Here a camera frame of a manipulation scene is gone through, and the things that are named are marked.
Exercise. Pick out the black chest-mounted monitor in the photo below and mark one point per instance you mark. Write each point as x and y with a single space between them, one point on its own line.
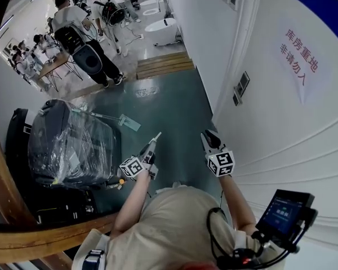
284 215

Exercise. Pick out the white door with red sign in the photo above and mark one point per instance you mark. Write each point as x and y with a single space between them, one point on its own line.
270 122

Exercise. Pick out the person's left forearm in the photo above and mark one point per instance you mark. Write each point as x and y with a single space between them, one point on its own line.
132 201

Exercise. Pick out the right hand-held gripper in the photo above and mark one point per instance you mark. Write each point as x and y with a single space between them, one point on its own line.
221 163

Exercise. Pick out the blue door plate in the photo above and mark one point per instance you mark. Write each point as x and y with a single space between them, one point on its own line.
321 7

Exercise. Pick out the flat mop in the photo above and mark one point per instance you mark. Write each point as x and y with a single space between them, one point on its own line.
129 124

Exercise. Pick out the person's light shirt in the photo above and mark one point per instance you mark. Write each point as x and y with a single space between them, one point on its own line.
171 229

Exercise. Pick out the round black backpack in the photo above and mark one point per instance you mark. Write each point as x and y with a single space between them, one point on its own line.
112 13

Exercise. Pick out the person's right shoe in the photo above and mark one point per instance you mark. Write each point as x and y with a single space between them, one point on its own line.
178 184

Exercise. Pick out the paper sign with red lettering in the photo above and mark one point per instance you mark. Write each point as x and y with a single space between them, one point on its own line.
298 60

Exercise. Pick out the white toilet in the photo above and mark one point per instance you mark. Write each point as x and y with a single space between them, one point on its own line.
150 10
160 31

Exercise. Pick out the wooden slat ramp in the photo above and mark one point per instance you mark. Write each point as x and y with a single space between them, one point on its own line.
166 65

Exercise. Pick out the person's right forearm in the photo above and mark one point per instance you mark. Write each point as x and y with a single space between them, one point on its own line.
236 204

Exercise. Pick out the black suitcase with white tags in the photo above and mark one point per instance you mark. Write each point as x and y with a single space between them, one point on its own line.
17 142

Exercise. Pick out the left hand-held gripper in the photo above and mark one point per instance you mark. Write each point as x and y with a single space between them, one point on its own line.
132 167

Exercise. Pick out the black equipment case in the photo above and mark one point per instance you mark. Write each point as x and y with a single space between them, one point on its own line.
64 207

